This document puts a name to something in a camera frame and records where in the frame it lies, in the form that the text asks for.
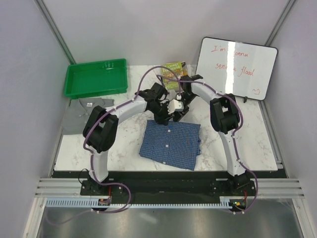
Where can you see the white whiteboard with red writing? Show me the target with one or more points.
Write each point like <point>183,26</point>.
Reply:
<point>234,67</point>

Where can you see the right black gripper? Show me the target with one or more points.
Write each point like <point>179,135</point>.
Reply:
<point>178,115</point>

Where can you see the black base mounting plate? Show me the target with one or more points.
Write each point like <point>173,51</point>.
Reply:
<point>170,187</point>

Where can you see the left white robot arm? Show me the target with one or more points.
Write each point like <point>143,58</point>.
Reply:
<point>101,129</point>

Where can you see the aluminium frame rail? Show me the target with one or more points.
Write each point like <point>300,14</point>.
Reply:
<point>267,188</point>

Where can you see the blue plaid long sleeve shirt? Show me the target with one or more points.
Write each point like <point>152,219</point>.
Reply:
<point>176,144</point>

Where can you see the green treehouse book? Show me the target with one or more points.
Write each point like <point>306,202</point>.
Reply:
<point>169,80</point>

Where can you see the left light blue cable duct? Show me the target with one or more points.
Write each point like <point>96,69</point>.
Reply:
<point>78,202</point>

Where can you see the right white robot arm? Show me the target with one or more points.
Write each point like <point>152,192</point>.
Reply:
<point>225,115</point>

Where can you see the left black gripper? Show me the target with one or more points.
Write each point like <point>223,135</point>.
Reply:
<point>164,119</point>

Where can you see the folded grey shirt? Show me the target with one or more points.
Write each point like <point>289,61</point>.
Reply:
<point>78,113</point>

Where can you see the green plastic tray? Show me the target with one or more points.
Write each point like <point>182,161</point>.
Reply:
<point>94,79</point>

